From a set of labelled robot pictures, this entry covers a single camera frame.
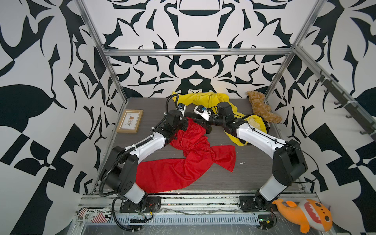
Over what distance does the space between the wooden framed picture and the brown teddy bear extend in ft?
2.76

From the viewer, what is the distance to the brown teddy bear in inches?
39.7

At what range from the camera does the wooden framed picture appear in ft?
3.40
